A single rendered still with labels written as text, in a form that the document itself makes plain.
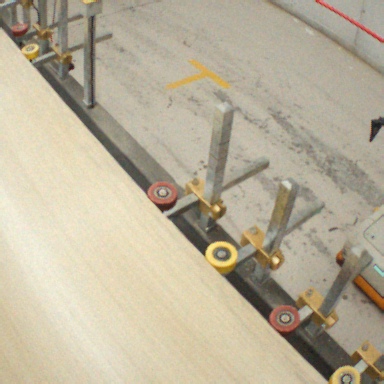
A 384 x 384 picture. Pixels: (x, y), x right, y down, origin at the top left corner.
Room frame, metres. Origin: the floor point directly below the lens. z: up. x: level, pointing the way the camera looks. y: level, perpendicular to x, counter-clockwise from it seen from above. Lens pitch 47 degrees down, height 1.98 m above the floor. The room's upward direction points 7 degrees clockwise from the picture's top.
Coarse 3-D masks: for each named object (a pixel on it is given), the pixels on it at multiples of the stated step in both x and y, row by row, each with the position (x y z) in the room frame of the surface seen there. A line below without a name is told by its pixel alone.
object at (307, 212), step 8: (320, 200) 1.09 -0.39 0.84; (304, 208) 1.05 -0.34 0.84; (312, 208) 1.06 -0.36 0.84; (320, 208) 1.07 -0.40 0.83; (296, 216) 1.02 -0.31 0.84; (304, 216) 1.02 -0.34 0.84; (288, 224) 0.98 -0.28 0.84; (296, 224) 0.99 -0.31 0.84; (288, 232) 0.97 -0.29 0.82; (248, 248) 0.88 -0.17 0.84; (240, 256) 0.85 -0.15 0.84; (248, 256) 0.86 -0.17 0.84; (240, 264) 0.84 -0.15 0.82
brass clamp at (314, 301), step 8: (312, 288) 0.77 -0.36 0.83; (304, 296) 0.74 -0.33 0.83; (312, 296) 0.74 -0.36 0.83; (320, 296) 0.74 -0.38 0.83; (296, 304) 0.74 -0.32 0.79; (304, 304) 0.72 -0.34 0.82; (312, 304) 0.71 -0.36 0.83; (320, 304) 0.71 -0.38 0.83; (312, 312) 0.70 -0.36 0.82; (320, 312) 0.69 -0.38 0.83; (312, 320) 0.69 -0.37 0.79; (320, 320) 0.67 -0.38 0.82; (328, 320) 0.66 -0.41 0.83; (336, 320) 0.67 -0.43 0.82; (320, 328) 0.66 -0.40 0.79; (328, 328) 0.65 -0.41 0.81
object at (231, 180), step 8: (256, 160) 1.26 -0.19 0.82; (264, 160) 1.26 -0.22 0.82; (240, 168) 1.21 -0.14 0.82; (248, 168) 1.22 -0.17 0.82; (256, 168) 1.22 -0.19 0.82; (264, 168) 1.25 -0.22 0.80; (224, 176) 1.17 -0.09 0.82; (232, 176) 1.17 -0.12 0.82; (240, 176) 1.18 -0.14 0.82; (248, 176) 1.20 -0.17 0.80; (224, 184) 1.14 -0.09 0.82; (232, 184) 1.15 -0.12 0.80; (184, 200) 1.05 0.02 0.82; (192, 200) 1.06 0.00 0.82; (176, 208) 1.02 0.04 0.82; (184, 208) 1.03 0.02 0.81; (192, 208) 1.05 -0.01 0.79; (168, 216) 0.99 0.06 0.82; (176, 216) 1.01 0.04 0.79
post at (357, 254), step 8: (352, 248) 0.70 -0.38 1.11; (360, 248) 0.69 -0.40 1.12; (352, 256) 0.69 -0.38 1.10; (360, 256) 0.68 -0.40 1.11; (344, 264) 0.69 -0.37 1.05; (352, 264) 0.68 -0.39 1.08; (360, 264) 0.69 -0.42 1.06; (344, 272) 0.69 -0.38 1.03; (352, 272) 0.67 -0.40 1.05; (336, 280) 0.69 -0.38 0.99; (344, 280) 0.68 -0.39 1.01; (336, 288) 0.68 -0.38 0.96; (344, 288) 0.68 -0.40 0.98; (328, 296) 0.69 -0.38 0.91; (336, 296) 0.68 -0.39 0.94; (328, 304) 0.68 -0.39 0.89; (336, 304) 0.69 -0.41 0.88; (328, 312) 0.67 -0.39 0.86; (312, 328) 0.68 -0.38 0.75
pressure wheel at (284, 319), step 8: (272, 312) 0.64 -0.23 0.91; (280, 312) 0.64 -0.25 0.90; (288, 312) 0.64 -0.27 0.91; (296, 312) 0.64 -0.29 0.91; (272, 320) 0.62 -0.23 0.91; (280, 320) 0.62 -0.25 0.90; (288, 320) 0.62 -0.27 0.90; (296, 320) 0.62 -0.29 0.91; (280, 328) 0.59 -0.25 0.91; (288, 328) 0.59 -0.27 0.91; (296, 328) 0.60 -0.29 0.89
